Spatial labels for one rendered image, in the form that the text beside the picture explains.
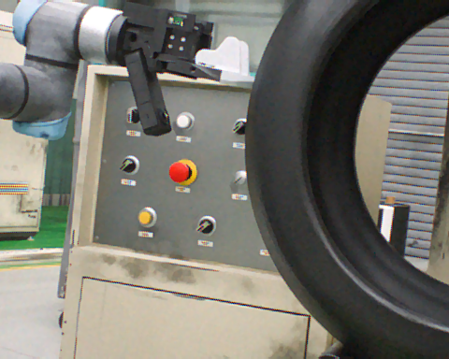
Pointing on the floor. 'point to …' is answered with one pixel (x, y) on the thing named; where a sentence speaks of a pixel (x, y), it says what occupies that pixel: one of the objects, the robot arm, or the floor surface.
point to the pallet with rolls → (394, 222)
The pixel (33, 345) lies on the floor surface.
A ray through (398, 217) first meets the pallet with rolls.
